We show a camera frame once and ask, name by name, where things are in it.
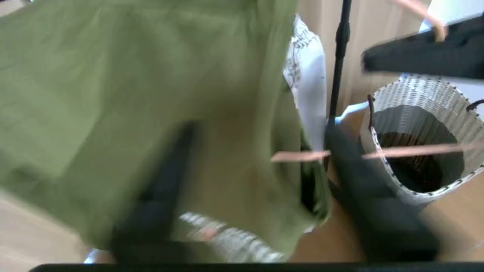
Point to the pink clothes hanger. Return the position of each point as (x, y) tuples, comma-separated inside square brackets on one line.
[(416, 150)]

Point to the white printed garment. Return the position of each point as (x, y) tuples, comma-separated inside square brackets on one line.
[(310, 75)]

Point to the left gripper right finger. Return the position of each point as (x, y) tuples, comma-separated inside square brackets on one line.
[(385, 226)]

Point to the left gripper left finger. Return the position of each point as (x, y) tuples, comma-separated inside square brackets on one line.
[(155, 223)]

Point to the black clothes rack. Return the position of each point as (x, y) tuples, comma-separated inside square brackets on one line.
[(342, 38)]

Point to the white laundry basket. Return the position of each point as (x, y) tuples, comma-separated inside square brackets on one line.
[(408, 94)]

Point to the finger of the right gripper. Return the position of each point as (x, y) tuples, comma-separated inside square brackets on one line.
[(435, 56)]

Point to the green long-sleeved shirt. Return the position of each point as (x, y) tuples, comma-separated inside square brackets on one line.
[(94, 94)]

